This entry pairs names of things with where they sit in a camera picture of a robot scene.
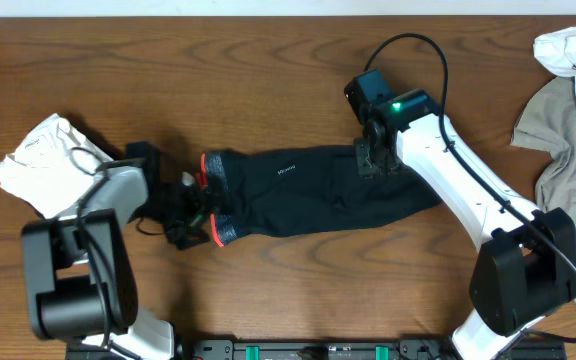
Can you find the black leggings red waistband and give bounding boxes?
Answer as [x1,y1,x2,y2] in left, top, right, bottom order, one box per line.
[200,146,441,247]

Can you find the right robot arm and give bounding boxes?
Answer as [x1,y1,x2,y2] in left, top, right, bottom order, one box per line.
[344,86,576,359]

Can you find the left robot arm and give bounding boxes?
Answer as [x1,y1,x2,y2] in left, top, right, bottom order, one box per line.
[21,158,209,360]

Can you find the folded white printed shirt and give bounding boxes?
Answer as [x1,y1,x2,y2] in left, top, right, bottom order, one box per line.
[0,114,112,218]

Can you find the grey folded trousers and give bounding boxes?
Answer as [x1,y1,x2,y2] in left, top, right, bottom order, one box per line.
[511,77,576,227]

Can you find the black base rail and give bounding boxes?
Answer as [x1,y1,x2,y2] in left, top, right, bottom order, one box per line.
[64,338,568,360]

